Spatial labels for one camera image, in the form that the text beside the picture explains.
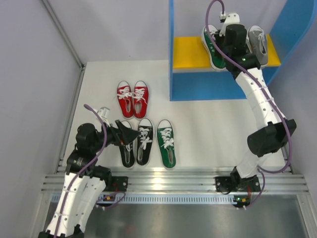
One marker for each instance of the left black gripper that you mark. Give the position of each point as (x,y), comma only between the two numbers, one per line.
(119,134)

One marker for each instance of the black sneaker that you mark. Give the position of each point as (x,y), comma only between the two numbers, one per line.
(144,141)
(127,155)

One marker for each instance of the grey sneaker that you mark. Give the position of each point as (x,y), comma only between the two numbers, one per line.
(258,42)
(248,43)

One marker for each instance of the green sneaker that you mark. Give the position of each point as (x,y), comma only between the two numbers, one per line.
(217,62)
(165,137)

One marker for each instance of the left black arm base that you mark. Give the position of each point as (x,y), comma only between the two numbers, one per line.
(117,183)

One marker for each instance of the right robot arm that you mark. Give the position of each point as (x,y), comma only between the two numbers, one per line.
(245,54)

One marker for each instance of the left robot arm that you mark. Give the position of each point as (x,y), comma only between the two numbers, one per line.
(84,180)

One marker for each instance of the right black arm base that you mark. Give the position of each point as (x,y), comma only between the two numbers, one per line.
(226,184)

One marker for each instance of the yellow shelf board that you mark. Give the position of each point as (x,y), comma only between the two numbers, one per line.
(189,53)

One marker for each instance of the left red sneaker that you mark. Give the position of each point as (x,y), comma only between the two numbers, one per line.
(124,96)

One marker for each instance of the red sneaker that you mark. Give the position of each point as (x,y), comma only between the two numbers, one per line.
(124,96)
(141,96)

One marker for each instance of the right red sneaker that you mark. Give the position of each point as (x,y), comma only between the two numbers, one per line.
(141,96)

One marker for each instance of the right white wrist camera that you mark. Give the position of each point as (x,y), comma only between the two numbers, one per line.
(227,19)

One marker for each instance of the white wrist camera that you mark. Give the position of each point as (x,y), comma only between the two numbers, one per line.
(103,113)
(227,19)

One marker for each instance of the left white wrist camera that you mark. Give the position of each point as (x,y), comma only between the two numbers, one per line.
(103,113)

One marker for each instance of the slotted cable duct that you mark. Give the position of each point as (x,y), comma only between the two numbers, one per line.
(178,199)

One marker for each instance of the blue shoe shelf frame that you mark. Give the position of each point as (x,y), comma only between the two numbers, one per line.
(291,26)

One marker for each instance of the aluminium corner post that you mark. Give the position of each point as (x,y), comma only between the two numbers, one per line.
(54,18)

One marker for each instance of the aluminium mounting rail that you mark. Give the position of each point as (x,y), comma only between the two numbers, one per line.
(201,181)

